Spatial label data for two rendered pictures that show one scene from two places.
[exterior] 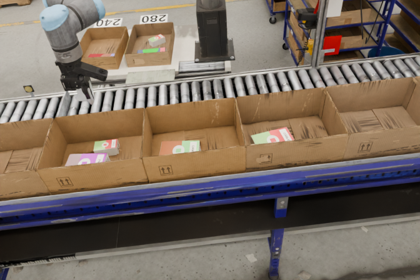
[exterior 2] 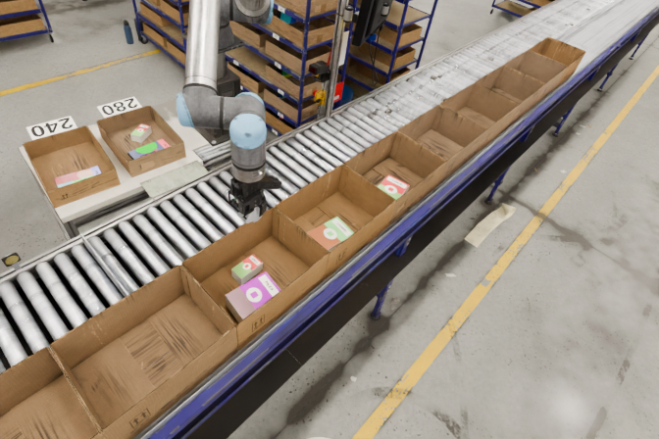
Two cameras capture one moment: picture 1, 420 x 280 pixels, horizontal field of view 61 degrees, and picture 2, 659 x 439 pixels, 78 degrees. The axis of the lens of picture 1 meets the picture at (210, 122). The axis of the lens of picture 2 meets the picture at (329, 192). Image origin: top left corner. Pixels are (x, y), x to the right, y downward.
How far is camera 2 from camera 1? 1.06 m
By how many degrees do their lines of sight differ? 37
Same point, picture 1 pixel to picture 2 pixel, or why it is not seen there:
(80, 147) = (209, 285)
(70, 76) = (251, 196)
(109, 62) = (108, 178)
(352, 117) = not seen: hidden behind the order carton
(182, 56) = (189, 143)
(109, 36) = (61, 146)
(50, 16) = (256, 130)
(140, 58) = (149, 161)
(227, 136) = (342, 203)
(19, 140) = (129, 318)
